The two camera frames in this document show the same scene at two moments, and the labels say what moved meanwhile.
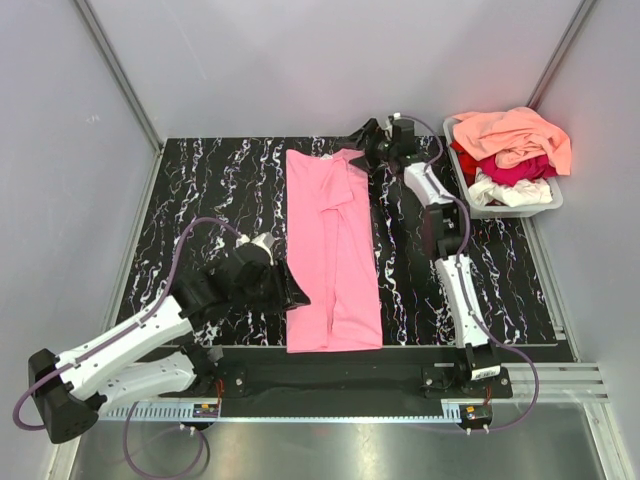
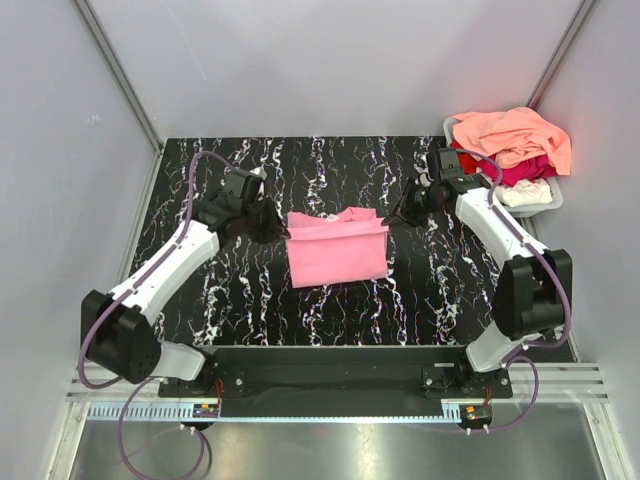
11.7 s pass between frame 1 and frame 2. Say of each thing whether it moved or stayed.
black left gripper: moved
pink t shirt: moved
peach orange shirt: stayed
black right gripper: moved
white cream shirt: stayed
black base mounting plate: stayed
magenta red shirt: stayed
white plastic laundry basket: stayed
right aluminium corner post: stayed
